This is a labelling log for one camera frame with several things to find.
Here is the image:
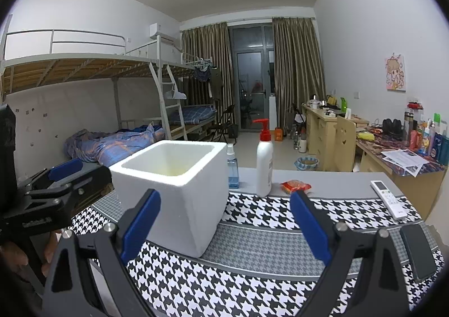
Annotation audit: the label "light wooden desk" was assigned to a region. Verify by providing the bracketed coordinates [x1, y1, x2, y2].
[302, 103, 369, 172]

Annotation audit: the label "glass balcony door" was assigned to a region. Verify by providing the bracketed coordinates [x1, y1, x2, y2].
[228, 24, 276, 135]

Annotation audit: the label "person's left hand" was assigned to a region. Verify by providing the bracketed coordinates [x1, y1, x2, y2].
[0, 231, 60, 282]

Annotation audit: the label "black white houndstooth cloth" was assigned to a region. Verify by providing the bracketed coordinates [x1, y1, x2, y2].
[68, 188, 446, 317]

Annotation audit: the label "printed paper sheets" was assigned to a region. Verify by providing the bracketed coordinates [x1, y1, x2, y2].
[381, 149, 429, 177]

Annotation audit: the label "blue checked mattress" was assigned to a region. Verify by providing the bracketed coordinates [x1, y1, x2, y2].
[182, 105, 217, 122]

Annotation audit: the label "white foam box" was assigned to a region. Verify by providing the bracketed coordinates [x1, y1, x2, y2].
[109, 140, 229, 259]

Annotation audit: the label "white pump bottle red cap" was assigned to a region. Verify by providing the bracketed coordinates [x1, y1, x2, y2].
[253, 118, 274, 197]

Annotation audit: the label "white metal bunk bed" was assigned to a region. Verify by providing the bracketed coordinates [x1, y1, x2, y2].
[0, 14, 169, 177]
[123, 38, 220, 142]

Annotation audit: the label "red snack packet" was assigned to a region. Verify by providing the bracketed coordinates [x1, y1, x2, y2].
[281, 179, 312, 195]

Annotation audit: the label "white bed ladder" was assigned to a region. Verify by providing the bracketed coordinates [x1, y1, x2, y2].
[149, 61, 188, 140]

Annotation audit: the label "white clothes hanger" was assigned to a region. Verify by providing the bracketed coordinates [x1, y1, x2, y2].
[164, 87, 187, 100]

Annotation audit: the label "row of toiletry bottles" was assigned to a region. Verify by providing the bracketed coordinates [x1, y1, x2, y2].
[403, 101, 449, 167]

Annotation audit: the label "white air conditioner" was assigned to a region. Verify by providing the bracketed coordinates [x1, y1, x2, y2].
[149, 23, 175, 44]

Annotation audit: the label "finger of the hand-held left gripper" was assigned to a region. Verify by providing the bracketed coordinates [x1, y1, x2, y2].
[19, 158, 84, 188]
[26, 165, 113, 215]

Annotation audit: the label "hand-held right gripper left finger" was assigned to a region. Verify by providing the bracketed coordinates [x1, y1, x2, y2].
[40, 189, 162, 317]

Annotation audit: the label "brown curtain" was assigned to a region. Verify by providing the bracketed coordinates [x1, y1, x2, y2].
[272, 17, 326, 135]
[180, 22, 235, 135]

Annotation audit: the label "blue patterned basin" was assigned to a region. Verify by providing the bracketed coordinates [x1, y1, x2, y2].
[294, 156, 320, 171]

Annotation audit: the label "dark hanging clothes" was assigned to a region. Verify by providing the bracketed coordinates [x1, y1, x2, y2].
[193, 64, 223, 98]

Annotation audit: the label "wooden chair with cutouts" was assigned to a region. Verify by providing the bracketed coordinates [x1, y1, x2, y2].
[336, 115, 358, 173]

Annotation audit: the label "cartoon wall poster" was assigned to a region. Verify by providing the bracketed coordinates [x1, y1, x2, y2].
[384, 53, 407, 91]

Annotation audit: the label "black smartphone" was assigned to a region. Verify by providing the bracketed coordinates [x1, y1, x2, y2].
[400, 224, 438, 282]

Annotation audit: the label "blue plaid quilt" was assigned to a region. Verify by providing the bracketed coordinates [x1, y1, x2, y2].
[64, 124, 165, 167]

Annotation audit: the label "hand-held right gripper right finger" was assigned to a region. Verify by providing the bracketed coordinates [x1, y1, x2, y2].
[290, 190, 419, 317]

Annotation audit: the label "white remote control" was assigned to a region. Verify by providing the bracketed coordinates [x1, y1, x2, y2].
[371, 180, 409, 221]

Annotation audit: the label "wooden desk with patterned cover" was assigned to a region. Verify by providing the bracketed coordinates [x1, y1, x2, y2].
[356, 127, 449, 219]

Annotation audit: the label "blue spray bottle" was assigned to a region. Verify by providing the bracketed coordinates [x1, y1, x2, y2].
[226, 143, 240, 189]

